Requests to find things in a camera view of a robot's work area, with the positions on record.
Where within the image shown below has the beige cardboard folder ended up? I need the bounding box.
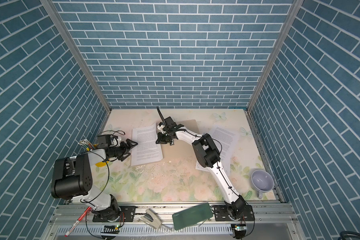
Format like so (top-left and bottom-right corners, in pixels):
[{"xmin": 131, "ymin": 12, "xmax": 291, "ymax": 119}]
[{"xmin": 161, "ymin": 129, "xmax": 199, "ymax": 164}]

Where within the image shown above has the printed text paper sheet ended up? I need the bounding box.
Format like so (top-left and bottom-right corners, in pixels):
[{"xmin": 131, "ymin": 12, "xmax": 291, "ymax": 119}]
[{"xmin": 131, "ymin": 123, "xmax": 163, "ymax": 166}]

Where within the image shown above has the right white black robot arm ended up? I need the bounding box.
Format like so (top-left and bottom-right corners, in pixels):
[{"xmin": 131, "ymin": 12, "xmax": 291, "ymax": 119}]
[{"xmin": 156, "ymin": 114, "xmax": 249, "ymax": 220}]

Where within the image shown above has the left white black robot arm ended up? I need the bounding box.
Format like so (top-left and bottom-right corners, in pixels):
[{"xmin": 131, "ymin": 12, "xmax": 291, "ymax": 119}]
[{"xmin": 51, "ymin": 134, "xmax": 138, "ymax": 222}]

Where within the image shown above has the coloured pens bundle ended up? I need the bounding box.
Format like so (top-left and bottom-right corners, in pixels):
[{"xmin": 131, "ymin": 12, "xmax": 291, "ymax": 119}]
[{"xmin": 79, "ymin": 139, "xmax": 95, "ymax": 151}]

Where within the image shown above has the yellow pen cup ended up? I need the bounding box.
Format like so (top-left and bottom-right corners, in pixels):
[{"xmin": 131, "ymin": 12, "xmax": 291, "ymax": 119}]
[{"xmin": 95, "ymin": 162, "xmax": 108, "ymax": 168}]

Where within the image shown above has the diagram paper sheet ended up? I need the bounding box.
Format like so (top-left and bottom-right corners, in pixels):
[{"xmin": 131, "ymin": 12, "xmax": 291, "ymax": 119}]
[{"xmin": 196, "ymin": 162, "xmax": 230, "ymax": 176}]

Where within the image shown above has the red marker pen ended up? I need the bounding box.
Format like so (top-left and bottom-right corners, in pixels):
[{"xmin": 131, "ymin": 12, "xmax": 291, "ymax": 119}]
[{"xmin": 65, "ymin": 207, "xmax": 92, "ymax": 237}]

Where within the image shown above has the grey stapler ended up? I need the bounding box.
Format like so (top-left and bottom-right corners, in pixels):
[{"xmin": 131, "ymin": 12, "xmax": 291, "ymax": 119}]
[{"xmin": 140, "ymin": 209, "xmax": 162, "ymax": 229}]

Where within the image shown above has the lilac ceramic cup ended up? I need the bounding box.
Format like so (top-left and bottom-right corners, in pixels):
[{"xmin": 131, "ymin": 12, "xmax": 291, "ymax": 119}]
[{"xmin": 251, "ymin": 169, "xmax": 274, "ymax": 199}]

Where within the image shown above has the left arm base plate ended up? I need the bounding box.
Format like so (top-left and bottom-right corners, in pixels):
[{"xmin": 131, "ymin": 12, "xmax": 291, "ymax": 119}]
[{"xmin": 93, "ymin": 206, "xmax": 137, "ymax": 223}]

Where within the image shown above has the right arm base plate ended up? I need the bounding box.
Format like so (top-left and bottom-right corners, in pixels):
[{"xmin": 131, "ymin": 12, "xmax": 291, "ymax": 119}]
[{"xmin": 211, "ymin": 205, "xmax": 255, "ymax": 222}]

